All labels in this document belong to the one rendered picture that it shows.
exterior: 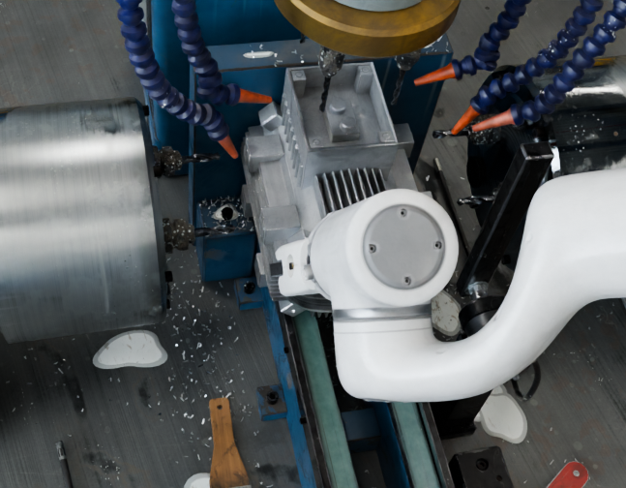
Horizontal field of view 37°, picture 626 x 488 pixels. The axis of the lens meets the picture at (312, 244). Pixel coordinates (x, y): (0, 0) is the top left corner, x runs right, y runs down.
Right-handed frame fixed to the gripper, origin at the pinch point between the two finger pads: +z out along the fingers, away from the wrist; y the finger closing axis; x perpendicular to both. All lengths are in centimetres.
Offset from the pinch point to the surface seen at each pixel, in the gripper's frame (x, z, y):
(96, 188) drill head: 10.0, -2.0, -20.8
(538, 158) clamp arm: 7.0, -14.5, 19.2
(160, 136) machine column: 20.7, 34.6, -11.7
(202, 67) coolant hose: 20.0, -5.6, -9.6
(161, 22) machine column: 30.9, 16.0, -11.2
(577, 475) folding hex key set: -29.6, 14.1, 32.5
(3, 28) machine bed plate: 44, 59, -32
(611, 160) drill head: 7.3, -1.9, 33.8
